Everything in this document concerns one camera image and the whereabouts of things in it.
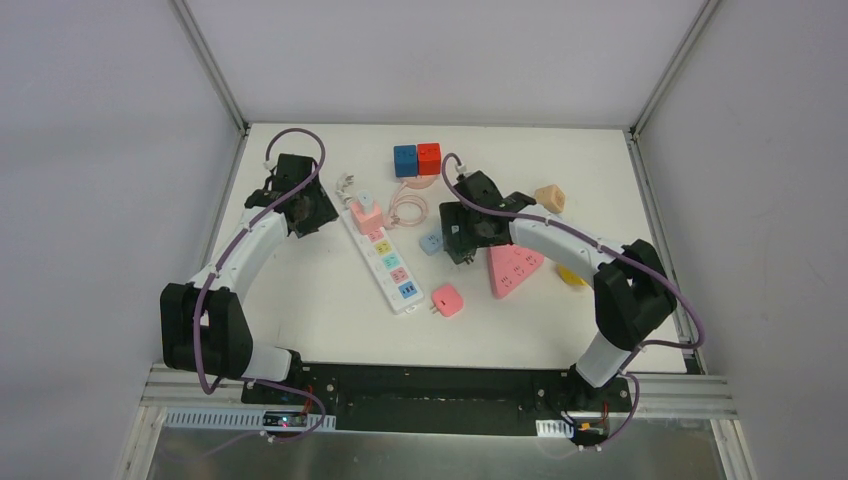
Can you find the pink triangular power strip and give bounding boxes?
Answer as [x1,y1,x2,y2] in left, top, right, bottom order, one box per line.
[487,245,545,300]

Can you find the blue cube socket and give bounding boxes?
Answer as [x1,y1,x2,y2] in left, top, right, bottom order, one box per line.
[393,145,418,178]

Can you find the yellow cube socket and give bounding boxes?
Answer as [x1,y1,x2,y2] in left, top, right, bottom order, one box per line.
[556,265,587,288]

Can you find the red cube socket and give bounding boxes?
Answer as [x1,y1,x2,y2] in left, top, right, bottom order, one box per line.
[416,143,442,176]

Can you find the pink cube socket adapter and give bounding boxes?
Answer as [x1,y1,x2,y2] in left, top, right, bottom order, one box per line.
[350,201,384,235]

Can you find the pink plug adapter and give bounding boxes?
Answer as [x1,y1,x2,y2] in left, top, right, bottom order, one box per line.
[430,284,465,318]

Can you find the white USB charger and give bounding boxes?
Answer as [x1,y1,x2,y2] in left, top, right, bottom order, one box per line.
[356,190,374,214]

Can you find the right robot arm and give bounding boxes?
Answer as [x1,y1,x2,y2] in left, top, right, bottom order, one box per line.
[439,153,706,410]

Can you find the pink round socket base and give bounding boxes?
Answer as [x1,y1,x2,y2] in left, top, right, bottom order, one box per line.
[400,175,438,190]

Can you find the white power strip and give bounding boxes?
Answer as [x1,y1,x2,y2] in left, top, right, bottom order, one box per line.
[340,210,425,315]

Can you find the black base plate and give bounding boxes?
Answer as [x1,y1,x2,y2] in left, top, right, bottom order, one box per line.
[241,360,631,439]

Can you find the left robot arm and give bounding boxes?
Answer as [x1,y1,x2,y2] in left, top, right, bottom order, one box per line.
[160,127,339,405]

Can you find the tan cube socket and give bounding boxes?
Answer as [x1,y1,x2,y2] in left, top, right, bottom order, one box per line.
[533,184,566,214]

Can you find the aluminium frame rail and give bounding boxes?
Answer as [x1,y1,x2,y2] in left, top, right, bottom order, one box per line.
[141,363,243,407]

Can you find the light blue power strip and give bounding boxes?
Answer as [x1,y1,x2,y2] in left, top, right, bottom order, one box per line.
[419,228,444,256]

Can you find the pink cable with plug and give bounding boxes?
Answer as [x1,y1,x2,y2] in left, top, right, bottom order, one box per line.
[385,182,431,231]

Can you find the dark green cube adapter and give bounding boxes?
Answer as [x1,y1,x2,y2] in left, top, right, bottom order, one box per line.
[442,224,477,265]

